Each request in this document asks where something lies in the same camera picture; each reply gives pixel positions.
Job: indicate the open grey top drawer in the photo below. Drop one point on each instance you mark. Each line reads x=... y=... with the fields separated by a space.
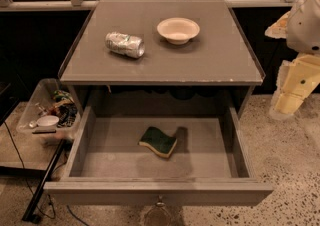
x=208 y=166

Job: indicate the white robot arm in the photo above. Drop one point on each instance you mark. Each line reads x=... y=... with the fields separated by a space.
x=303 y=27

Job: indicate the small white bowl in bin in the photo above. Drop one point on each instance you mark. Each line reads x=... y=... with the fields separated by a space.
x=46 y=121

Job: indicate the white paper bowl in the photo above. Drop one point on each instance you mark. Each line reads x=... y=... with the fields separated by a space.
x=178 y=31

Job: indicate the colourful clutter in bin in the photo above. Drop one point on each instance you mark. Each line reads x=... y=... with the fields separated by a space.
x=63 y=107

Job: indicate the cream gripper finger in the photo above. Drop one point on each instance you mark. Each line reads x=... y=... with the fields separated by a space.
x=296 y=80
x=278 y=30

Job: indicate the grey cabinet with counter top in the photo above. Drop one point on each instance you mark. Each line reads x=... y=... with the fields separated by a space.
x=218 y=56

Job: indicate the clear plastic storage bin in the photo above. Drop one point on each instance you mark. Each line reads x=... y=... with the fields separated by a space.
x=43 y=94

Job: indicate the green and yellow sponge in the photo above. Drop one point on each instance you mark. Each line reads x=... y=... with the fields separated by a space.
x=158 y=142

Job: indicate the crushed silver soda can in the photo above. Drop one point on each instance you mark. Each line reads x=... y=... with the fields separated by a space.
x=125 y=44

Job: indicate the black metal bar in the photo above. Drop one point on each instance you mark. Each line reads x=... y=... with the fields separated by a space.
x=29 y=215

